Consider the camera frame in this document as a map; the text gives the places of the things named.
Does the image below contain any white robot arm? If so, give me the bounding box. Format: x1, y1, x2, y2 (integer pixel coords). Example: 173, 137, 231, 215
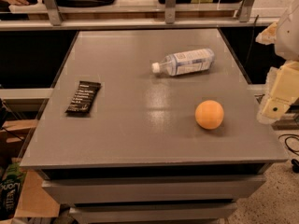
256, 0, 299, 124

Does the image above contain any orange fruit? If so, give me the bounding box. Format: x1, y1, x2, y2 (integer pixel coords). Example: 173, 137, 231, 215
195, 100, 224, 130

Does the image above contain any clear plastic water bottle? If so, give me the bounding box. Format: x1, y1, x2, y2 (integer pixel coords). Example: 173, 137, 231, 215
151, 49, 215, 77

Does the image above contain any grey drawer cabinet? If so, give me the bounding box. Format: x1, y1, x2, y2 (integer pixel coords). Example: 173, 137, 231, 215
21, 29, 287, 224

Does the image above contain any black snack bar wrapper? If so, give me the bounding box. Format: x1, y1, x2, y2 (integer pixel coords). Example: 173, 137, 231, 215
65, 81, 102, 115

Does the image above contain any black computer mouse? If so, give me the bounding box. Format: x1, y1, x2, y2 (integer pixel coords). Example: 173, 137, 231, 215
27, 0, 38, 5

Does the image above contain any brown cardboard box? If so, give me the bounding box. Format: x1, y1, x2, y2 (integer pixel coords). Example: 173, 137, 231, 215
0, 119, 60, 224

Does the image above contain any green drink carton box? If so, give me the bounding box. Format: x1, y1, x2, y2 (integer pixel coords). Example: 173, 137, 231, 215
0, 162, 26, 220

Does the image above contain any black floor cable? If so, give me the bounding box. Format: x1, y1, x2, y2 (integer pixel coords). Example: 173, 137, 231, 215
278, 133, 299, 174

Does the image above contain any metal shelf frame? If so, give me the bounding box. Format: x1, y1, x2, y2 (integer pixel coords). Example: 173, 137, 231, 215
0, 0, 282, 31

